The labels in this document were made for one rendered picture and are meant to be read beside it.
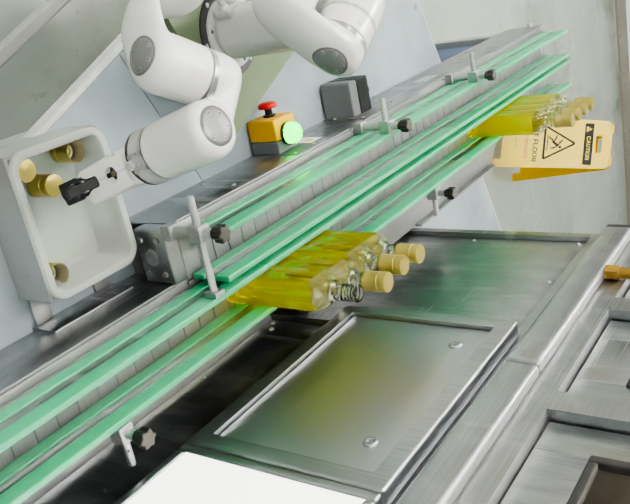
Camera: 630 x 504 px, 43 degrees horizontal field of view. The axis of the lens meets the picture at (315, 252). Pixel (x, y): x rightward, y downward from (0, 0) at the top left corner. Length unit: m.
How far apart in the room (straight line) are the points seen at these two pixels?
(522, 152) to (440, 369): 3.40
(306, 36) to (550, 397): 0.65
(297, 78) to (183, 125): 0.86
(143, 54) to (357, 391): 0.61
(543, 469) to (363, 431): 0.25
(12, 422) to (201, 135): 0.44
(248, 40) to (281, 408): 0.63
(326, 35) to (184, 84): 0.35
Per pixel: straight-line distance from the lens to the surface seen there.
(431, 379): 1.26
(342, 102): 1.82
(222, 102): 0.99
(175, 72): 0.96
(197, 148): 0.95
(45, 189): 1.23
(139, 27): 0.99
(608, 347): 1.39
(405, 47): 2.21
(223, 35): 1.46
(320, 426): 1.19
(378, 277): 1.29
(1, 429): 1.09
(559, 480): 1.11
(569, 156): 4.59
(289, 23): 1.26
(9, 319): 1.28
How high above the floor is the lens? 1.81
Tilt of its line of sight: 35 degrees down
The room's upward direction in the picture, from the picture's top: 93 degrees clockwise
